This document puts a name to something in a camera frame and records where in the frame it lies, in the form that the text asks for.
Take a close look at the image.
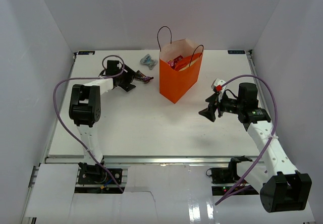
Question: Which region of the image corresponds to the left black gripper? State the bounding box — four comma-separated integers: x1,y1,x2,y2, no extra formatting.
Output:
116,64,141,92

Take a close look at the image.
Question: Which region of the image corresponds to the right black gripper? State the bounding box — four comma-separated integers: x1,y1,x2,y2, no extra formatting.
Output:
199,90,244,122

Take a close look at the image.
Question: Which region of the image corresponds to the dark purple candy wrapper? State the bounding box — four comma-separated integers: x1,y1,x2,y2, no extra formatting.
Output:
134,70,154,83

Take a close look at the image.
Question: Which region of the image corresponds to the silver blue snack packet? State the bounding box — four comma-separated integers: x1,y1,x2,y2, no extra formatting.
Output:
140,54,158,70

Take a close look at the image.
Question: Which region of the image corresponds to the small pink snack packet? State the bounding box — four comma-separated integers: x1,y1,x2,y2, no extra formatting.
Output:
167,60,176,69

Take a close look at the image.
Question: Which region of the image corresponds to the large red chips bag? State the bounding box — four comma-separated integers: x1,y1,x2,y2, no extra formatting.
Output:
174,54,199,71

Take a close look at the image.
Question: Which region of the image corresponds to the pink candy packet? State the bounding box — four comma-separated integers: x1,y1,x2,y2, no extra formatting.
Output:
175,55,183,61

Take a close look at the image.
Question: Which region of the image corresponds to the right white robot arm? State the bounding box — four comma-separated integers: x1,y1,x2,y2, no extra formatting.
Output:
199,79,312,213

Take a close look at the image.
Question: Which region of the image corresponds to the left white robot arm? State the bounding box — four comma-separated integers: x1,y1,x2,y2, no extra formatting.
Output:
69,60,136,183

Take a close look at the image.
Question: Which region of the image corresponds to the orange paper bag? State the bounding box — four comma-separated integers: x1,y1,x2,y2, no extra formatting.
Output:
158,38,204,103

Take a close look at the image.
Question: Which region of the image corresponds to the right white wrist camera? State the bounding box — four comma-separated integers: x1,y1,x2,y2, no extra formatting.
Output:
211,78,226,93

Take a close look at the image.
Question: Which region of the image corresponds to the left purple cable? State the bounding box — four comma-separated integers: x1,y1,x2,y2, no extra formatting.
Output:
53,54,127,194

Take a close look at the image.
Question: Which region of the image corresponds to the purple cable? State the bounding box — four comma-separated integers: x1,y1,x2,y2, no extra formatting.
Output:
214,74,279,206
53,54,127,194

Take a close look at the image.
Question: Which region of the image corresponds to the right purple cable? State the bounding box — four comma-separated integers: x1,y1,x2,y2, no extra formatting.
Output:
214,74,279,206

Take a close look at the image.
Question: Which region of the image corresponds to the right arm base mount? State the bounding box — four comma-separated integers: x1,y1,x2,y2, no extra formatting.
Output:
205,167,240,184

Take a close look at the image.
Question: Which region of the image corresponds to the aluminium table frame rail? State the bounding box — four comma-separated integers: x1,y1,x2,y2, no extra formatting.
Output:
42,155,288,164

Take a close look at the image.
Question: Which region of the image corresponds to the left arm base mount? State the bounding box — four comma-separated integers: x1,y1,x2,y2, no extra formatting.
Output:
77,169,123,186

